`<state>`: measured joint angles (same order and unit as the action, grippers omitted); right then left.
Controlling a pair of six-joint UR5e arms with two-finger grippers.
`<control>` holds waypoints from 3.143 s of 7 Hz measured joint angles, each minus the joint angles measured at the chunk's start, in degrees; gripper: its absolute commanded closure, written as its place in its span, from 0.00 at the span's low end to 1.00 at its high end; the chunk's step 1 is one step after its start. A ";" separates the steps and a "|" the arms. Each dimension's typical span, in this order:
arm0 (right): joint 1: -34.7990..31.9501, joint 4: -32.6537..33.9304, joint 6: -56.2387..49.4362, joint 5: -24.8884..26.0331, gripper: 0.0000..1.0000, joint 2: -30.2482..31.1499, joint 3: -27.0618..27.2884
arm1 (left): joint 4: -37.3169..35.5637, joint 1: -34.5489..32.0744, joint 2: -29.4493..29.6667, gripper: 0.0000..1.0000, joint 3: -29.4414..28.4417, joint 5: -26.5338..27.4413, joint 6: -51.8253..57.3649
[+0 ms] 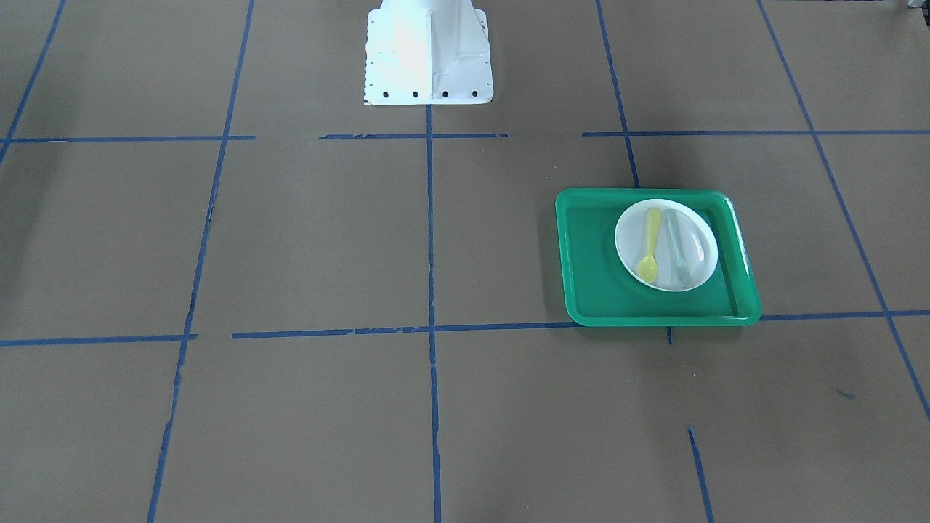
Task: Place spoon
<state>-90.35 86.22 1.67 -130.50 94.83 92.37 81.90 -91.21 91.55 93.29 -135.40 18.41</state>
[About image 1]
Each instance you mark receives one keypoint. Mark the pale green plastic fork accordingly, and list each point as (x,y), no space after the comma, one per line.
(681,267)

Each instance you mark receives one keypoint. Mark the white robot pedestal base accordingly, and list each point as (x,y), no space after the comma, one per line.
(427,52)

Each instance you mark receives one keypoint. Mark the yellow plastic spoon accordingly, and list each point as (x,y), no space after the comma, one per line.
(647,268)

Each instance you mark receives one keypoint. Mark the white round plate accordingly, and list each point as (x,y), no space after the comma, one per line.
(699,245)

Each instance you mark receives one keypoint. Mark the green plastic tray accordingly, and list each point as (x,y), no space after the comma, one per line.
(599,292)

